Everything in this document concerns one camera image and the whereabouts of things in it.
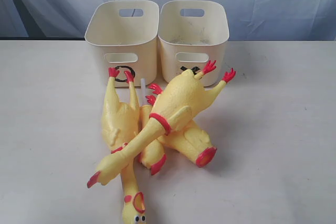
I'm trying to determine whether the whole yellow rubber chicken top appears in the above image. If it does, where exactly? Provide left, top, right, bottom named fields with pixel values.
left=87, top=61, right=236, bottom=188

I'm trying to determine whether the whole yellow rubber chicken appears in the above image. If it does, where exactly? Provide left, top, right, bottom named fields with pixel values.
left=101, top=68, right=146, bottom=223
left=87, top=61, right=236, bottom=188

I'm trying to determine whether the broken chicken head with tube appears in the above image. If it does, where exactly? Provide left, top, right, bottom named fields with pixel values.
left=139, top=78, right=166, bottom=175

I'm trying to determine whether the headless yellow chicken body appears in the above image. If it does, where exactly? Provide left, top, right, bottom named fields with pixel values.
left=145, top=83, right=218, bottom=168

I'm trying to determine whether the cream bin marked X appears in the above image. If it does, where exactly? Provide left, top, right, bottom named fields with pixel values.
left=158, top=0, right=229, bottom=87

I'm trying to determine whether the cream bin marked O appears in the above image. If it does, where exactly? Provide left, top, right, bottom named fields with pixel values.
left=85, top=0, right=160, bottom=87

